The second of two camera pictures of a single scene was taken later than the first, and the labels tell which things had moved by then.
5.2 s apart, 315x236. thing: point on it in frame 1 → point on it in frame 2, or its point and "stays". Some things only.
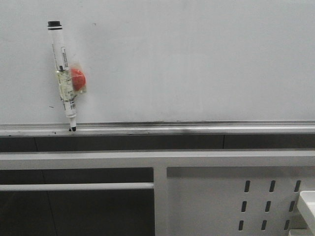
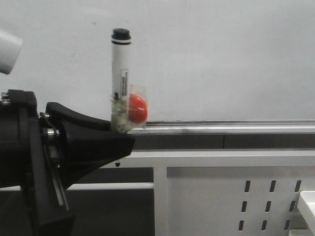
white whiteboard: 160,61 stays
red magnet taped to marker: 78,79 → 137,109
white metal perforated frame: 196,192 stays
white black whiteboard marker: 65,74 → 121,40
